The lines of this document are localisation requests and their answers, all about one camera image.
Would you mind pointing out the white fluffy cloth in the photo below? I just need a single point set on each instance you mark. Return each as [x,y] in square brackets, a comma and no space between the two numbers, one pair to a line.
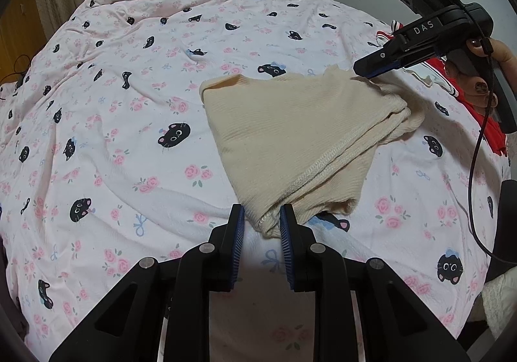
[501,305]

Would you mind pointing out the pink cat print bed cover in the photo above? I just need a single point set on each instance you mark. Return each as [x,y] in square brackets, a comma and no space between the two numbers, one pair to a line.
[121,123]

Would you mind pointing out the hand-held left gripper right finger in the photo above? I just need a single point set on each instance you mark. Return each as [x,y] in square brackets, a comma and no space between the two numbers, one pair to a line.
[286,249]

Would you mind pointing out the person's dark clothing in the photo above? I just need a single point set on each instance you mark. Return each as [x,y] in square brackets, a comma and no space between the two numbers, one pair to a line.
[507,224]

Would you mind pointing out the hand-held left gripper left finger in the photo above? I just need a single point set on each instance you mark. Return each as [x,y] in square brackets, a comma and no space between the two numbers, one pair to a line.
[238,245]

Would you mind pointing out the beige knit garment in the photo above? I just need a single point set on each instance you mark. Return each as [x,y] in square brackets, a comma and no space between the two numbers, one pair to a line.
[291,123]

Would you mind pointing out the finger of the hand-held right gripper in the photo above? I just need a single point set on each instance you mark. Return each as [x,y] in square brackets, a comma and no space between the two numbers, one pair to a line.
[387,55]
[387,70]

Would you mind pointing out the wooden wardrobe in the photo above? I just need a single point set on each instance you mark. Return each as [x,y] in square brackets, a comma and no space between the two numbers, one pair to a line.
[20,22]

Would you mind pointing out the dark purple garment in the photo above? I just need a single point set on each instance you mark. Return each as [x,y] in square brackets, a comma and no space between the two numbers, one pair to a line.
[12,313]

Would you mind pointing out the red shorts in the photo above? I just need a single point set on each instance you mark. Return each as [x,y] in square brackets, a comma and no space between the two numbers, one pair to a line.
[494,135]

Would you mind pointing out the red jersey white trim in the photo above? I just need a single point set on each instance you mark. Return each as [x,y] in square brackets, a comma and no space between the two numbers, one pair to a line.
[428,77]

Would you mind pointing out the person's right hand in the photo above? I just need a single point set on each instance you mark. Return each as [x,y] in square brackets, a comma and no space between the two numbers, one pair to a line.
[507,55]

